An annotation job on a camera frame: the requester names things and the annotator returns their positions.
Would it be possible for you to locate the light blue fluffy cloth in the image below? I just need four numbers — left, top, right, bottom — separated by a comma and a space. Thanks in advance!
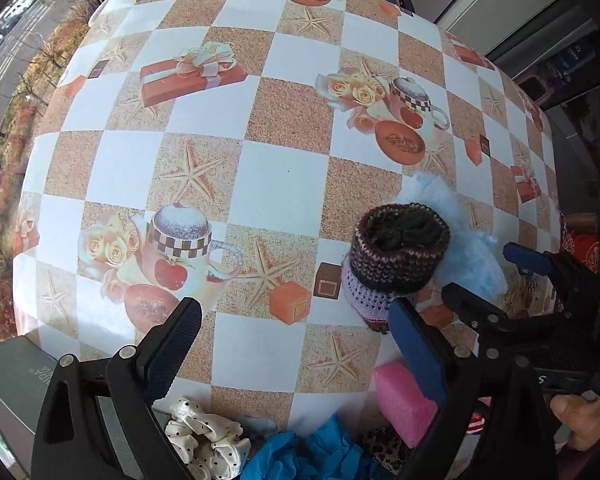
397, 172, 511, 296

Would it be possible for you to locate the leopard print scrunchie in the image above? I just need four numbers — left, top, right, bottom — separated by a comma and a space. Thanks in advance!
357, 425, 416, 476

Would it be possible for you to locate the pink foam sponge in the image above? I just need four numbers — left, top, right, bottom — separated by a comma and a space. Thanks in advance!
372, 360, 441, 448

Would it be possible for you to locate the white cabinet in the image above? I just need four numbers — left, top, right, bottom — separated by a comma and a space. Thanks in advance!
395, 0, 571, 56

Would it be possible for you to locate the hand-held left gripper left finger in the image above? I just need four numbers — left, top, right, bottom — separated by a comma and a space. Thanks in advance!
31, 297, 203, 480

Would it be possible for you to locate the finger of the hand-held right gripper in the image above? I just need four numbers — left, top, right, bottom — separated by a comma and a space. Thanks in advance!
503, 241, 563, 278
441, 283, 531, 357

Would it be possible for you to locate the pink plastic stool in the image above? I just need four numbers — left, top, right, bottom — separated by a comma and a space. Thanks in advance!
517, 72, 561, 108

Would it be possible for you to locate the person's right hand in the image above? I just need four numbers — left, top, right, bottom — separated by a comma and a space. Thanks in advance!
550, 394, 600, 453

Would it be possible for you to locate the grey storage box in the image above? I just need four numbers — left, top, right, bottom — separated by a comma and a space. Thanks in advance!
0, 332, 151, 480

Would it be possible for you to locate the checkered printed tablecloth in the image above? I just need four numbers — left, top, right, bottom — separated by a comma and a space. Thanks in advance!
12, 0, 563, 461

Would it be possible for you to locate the red chair cushion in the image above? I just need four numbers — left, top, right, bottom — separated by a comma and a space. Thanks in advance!
562, 230, 600, 271

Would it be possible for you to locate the white polka-dot scrunchie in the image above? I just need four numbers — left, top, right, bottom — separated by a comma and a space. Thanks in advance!
162, 396, 251, 480

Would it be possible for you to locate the wooden chair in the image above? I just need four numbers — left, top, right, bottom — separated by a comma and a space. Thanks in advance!
560, 212, 600, 233

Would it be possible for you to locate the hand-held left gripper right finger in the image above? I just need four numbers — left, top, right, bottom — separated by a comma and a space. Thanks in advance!
389, 299, 558, 480

